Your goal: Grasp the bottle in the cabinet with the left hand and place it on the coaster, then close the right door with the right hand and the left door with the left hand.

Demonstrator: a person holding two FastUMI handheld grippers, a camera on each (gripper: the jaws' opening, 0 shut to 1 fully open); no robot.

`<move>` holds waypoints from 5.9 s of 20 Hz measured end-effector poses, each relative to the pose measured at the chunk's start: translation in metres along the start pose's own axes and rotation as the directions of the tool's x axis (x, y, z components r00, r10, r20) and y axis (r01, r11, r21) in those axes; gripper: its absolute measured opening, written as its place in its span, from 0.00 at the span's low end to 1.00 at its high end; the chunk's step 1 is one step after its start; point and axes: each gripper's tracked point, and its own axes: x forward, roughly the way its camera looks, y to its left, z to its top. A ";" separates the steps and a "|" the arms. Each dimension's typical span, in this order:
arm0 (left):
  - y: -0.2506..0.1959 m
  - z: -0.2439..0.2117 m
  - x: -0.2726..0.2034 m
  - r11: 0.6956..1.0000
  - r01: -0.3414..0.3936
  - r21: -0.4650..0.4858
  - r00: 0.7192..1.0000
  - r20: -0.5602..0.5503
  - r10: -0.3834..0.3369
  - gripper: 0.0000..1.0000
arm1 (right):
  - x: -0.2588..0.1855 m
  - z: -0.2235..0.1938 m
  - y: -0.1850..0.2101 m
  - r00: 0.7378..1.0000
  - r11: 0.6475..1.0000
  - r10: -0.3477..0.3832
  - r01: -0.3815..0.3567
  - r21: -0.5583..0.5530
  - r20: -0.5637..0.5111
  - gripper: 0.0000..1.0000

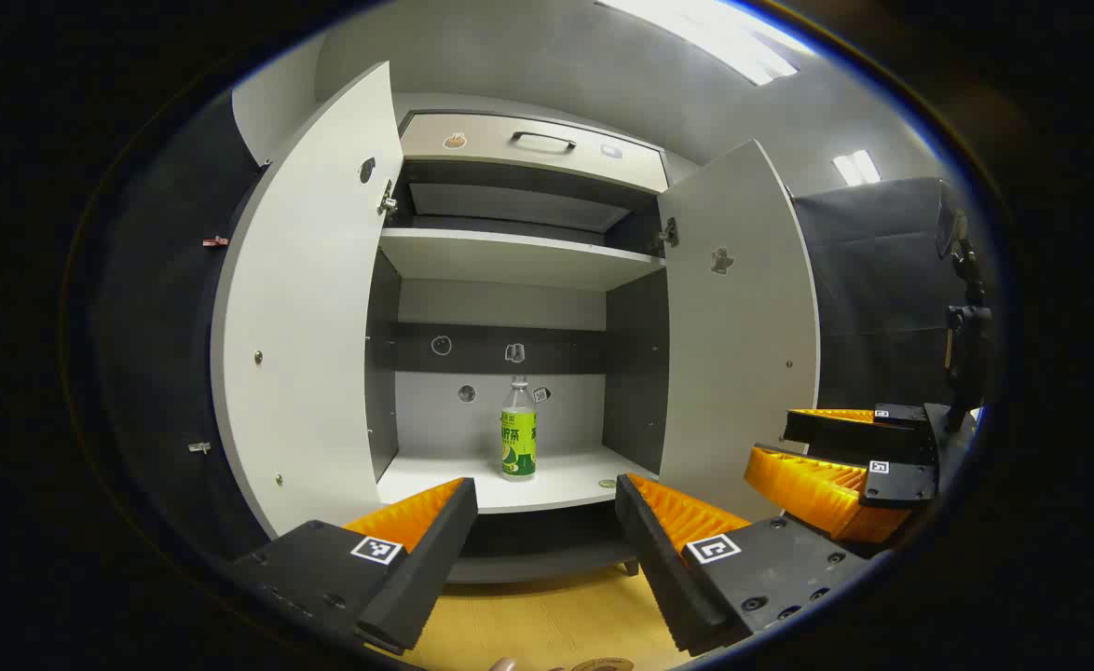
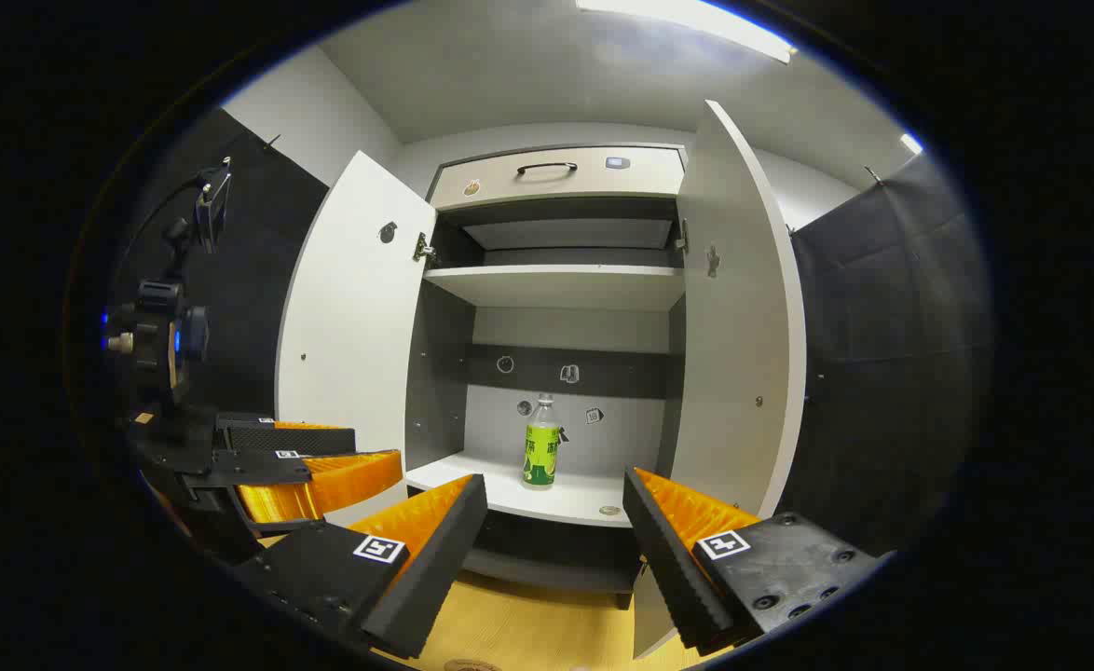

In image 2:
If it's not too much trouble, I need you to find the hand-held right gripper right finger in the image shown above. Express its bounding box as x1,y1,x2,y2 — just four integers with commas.
622,466,886,656

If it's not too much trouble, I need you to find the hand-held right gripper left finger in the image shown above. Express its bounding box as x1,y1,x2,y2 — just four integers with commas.
230,473,490,661

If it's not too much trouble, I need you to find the white and grey cabinet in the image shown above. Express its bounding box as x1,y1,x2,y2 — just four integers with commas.
404,142,692,611

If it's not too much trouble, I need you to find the green label clear bottle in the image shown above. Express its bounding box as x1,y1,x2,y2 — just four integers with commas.
522,393,562,488

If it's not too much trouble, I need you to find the white cabinet shelf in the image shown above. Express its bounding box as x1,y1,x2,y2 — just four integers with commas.
423,265,688,311
404,452,632,527

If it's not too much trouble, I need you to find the white cabinet drawer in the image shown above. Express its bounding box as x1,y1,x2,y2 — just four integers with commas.
428,144,688,253

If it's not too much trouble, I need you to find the long ceiling light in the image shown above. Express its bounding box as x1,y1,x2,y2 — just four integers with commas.
575,0,800,64

